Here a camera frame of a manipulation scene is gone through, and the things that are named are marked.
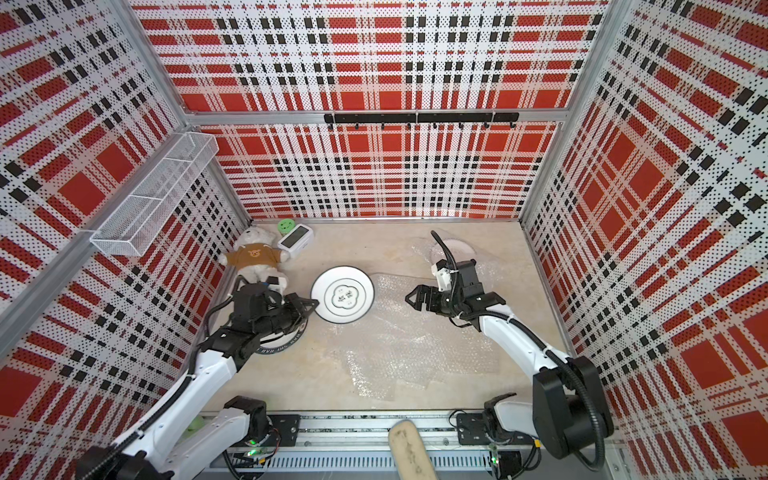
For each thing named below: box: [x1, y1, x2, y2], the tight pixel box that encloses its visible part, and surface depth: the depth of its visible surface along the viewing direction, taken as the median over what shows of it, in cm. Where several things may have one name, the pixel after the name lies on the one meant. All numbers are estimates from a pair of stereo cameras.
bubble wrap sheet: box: [333, 273, 500, 400], surface depth 86 cm
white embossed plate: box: [310, 265, 375, 324], surface depth 84 cm
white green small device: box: [277, 224, 314, 259], surface depth 113 cm
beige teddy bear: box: [220, 226, 290, 283], surface depth 103 cm
